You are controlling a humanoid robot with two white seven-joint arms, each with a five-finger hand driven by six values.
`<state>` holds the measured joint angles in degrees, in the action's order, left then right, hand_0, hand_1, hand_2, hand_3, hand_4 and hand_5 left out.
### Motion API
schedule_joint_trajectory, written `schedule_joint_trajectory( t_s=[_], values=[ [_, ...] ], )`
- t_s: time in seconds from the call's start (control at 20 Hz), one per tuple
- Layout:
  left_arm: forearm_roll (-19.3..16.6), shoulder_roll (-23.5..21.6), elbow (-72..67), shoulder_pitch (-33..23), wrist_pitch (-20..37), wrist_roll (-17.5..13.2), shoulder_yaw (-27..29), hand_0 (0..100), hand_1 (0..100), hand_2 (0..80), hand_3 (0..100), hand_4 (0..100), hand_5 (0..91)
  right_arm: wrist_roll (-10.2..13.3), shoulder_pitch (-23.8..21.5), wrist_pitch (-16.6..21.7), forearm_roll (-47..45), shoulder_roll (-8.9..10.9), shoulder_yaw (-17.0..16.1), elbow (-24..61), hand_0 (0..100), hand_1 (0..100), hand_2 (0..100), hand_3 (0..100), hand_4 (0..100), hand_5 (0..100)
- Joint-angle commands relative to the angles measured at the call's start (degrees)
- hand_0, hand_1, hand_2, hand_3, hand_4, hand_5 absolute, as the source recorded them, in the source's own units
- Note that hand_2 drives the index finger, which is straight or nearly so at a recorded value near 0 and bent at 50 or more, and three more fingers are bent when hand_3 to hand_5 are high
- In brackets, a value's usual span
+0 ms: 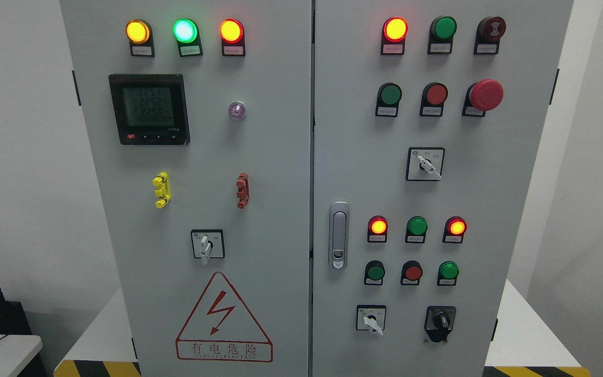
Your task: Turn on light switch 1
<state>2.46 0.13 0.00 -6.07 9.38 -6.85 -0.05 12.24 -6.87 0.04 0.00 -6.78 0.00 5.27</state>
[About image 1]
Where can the white rotary switch door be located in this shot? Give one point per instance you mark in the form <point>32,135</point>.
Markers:
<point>208,244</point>

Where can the red lit indicator middle left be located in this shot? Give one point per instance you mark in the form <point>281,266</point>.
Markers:
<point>377,229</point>

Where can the red lit indicator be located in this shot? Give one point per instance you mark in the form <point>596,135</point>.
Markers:
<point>454,230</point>
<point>377,229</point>
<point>394,32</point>

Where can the small clear light bulb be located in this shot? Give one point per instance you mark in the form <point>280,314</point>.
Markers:
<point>237,110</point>

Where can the green push button lower left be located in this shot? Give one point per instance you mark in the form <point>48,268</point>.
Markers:
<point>374,273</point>

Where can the green push button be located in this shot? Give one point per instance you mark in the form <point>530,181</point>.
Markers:
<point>448,272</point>
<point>387,100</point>
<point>374,273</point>

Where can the green indicator middle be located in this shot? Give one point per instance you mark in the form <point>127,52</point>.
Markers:
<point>416,230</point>

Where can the grey left cabinet door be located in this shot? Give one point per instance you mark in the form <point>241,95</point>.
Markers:
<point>267,242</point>

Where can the grey cabinet door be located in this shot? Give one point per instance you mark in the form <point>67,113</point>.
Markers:
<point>361,159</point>
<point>267,242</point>

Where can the green push button upper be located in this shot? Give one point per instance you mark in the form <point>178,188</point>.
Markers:
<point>387,100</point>

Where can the red push button lower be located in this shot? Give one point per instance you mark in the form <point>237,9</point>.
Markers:
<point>411,273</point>

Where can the red push button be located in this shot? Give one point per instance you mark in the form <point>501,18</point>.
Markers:
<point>432,100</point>
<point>411,273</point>

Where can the grey right cabinet door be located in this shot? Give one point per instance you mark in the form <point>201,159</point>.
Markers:
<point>361,159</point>

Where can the red lit indicator middle right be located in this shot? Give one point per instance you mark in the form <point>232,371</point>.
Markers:
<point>454,230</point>

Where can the red electrical danger warning sticker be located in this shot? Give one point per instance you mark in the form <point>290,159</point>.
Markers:
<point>222,328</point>

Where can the red push button upper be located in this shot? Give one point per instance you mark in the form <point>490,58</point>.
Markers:
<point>432,100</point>

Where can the green push button lower right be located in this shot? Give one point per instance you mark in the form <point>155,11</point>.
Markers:
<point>448,272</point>

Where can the black digital power meter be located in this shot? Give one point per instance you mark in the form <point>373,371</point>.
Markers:
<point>150,109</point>

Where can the red indicator light top left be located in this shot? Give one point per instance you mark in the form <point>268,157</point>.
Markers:
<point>232,38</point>

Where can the red lit indicator top right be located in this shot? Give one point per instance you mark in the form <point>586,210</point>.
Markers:
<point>394,32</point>

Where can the green indicator light top left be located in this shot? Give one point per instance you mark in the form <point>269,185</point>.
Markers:
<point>187,36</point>

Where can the red emergency stop mushroom button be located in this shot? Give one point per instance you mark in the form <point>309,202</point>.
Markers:
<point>481,97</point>

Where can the green indicator top right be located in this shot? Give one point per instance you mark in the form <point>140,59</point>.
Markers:
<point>441,35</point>

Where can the yellow indicator light top left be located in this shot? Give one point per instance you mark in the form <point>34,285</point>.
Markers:
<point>140,38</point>

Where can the dark red buzzer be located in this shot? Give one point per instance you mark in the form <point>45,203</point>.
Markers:
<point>488,34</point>

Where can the white platform with hazard stripes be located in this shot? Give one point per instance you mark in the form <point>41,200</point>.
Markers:
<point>522,345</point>

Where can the white side table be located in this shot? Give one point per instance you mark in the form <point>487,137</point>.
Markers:
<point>16,352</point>

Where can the silver door latch handle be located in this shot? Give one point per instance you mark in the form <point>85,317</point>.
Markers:
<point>338,234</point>

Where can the white rotary switch upper right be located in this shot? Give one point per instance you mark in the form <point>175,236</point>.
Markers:
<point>425,164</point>

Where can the white rotary switch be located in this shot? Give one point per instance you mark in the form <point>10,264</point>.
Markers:
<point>371,318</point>
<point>425,164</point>

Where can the white rotary switch lower right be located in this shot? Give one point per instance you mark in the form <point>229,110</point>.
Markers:
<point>371,318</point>

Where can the black selector knob switch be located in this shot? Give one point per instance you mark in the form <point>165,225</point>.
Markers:
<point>439,322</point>

